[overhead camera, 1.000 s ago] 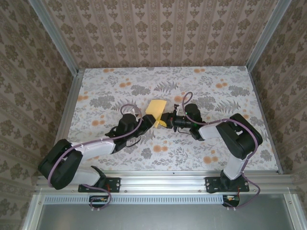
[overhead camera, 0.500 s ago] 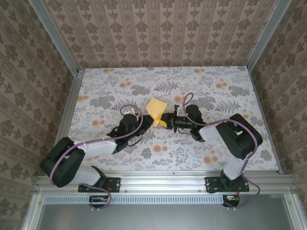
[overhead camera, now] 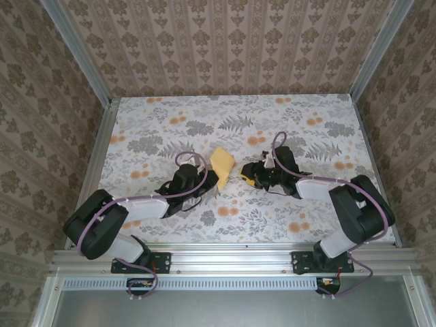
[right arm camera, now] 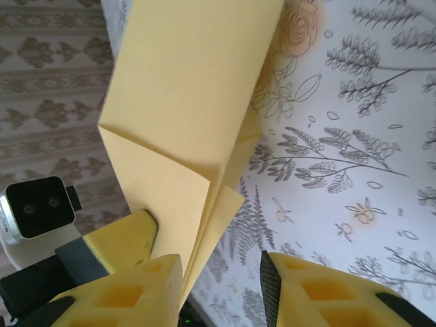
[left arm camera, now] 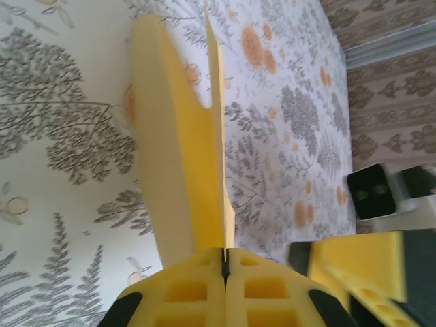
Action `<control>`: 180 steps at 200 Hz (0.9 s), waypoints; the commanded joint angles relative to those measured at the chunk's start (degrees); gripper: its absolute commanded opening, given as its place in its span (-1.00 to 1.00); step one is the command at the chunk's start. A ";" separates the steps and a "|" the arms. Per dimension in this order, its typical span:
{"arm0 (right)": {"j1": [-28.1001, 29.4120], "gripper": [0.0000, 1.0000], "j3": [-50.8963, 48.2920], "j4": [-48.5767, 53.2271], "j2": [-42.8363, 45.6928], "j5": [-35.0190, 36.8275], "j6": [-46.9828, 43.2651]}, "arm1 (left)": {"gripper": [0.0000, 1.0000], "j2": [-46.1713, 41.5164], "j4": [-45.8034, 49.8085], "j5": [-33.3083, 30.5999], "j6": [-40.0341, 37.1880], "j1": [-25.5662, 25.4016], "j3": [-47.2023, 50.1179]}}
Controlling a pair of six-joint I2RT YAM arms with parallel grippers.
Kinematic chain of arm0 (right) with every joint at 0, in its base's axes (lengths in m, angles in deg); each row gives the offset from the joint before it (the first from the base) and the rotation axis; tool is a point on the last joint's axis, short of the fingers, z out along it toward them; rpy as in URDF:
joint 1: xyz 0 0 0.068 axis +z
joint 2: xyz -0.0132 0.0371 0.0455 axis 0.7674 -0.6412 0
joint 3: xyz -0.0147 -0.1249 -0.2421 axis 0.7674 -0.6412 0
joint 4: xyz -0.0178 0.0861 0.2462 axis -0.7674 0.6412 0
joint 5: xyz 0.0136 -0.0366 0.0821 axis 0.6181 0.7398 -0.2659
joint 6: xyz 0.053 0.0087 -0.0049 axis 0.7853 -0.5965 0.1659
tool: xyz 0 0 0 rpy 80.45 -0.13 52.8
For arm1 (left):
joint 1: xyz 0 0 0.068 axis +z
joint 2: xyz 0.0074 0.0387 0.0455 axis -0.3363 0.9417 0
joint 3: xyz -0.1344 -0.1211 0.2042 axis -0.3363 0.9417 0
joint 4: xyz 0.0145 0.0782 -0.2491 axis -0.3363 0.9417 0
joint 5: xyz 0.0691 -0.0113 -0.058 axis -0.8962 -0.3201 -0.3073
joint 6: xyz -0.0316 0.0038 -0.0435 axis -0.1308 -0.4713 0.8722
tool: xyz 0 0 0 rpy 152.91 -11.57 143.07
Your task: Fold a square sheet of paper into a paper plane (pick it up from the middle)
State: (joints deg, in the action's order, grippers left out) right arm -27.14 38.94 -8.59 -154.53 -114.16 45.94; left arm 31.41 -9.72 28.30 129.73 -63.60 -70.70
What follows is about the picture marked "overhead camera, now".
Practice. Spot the yellow cloth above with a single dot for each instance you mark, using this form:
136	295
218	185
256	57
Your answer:
223	163

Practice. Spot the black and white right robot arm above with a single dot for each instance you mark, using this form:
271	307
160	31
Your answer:
364	211

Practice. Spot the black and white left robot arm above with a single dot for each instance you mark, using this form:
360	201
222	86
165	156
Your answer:
98	225

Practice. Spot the aluminium side rail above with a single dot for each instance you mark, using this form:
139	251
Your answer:
375	170
93	170

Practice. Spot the long aluminium frame rail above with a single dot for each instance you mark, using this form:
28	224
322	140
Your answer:
231	259

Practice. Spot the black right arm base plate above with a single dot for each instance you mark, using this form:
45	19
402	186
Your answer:
299	262

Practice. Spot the floral patterned table cover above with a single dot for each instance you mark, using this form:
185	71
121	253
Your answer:
204	112

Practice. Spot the grey metal sheet panel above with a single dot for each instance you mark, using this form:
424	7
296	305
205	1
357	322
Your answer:
231	310

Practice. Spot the aluminium panel frame bar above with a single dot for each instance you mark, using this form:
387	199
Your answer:
417	303
46	306

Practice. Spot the black connector board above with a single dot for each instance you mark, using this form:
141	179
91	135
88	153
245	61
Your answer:
139	284
328	283

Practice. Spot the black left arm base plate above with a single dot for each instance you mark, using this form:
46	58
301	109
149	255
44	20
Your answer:
163	262

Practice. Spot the aluminium frame post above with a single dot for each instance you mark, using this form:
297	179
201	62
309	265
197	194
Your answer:
379	51
81	51

